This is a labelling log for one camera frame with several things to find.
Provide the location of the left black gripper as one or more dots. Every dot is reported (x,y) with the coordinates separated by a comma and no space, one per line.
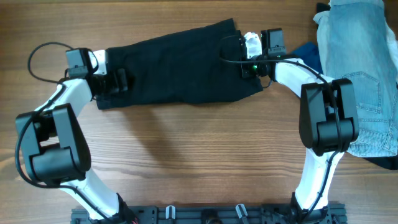
(114,86)

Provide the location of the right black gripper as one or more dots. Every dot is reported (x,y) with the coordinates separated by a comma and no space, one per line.
(247,69)

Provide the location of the black shorts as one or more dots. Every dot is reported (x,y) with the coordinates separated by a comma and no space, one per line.
(194,66)

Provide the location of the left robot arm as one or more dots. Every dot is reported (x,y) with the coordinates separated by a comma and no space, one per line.
(51,150)

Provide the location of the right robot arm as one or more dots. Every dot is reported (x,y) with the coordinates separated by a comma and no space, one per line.
(328,124)

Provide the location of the blue garment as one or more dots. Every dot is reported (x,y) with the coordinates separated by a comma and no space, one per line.
(309,53)

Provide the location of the light denim shorts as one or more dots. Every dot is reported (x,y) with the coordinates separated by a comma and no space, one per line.
(356,43)

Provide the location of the dark garment under pile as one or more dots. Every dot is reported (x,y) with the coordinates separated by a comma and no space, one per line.
(389,163)

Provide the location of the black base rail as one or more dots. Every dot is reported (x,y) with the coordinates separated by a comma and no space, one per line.
(208,214)

